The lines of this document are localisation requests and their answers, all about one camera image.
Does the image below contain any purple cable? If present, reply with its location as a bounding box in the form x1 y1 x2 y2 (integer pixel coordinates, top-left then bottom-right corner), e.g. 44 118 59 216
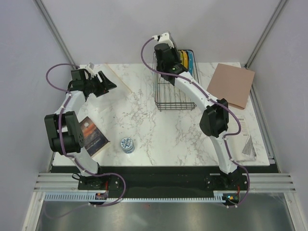
141 36 251 209
45 63 127 207

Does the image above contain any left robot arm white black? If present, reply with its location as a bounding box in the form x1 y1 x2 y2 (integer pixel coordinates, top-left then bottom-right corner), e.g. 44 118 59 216
44 68 117 189

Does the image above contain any blue polka dot plate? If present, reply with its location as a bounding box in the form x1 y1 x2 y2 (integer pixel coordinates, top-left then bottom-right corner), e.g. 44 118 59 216
187 50 194 75

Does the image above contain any white paper sheet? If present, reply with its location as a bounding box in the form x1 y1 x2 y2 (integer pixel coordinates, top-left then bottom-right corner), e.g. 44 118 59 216
228 113 270 166

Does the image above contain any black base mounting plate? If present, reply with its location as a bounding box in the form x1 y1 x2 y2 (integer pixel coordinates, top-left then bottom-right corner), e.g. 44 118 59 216
78 167 248 198

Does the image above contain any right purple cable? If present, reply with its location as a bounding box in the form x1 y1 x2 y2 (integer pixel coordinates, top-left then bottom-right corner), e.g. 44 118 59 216
141 36 251 209

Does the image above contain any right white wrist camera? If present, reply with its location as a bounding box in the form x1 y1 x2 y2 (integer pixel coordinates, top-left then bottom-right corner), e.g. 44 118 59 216
152 32 175 48

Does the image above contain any white slotted cable duct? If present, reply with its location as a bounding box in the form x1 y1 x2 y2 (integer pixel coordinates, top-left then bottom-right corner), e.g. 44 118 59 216
44 192 239 203

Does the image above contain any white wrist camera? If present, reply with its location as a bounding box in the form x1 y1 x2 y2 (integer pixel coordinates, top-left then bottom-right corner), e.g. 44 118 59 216
85 63 96 76
152 32 175 48

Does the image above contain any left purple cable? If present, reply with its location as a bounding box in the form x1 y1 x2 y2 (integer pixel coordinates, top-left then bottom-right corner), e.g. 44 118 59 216
45 63 127 207

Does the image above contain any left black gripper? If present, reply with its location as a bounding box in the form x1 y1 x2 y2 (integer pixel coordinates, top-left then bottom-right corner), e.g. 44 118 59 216
84 71 116 98

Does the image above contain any orange polka dot plate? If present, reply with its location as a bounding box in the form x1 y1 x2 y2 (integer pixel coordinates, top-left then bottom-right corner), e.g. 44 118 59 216
180 50 189 69

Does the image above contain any dark hardcover book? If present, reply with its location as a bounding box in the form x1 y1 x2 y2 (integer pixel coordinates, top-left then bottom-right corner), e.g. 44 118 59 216
79 116 110 157

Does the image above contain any blue white ceramic cup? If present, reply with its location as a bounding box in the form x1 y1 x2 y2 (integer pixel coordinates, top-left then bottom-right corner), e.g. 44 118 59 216
120 137 135 154

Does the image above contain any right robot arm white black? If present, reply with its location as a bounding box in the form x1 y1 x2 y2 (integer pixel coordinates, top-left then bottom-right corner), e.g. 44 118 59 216
154 43 242 190

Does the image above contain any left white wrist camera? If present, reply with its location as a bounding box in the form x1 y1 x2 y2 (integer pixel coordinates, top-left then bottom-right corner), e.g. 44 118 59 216
85 63 96 76

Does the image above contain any black wire dish rack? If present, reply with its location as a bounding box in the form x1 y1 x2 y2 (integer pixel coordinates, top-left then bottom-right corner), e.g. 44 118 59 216
153 49 199 111

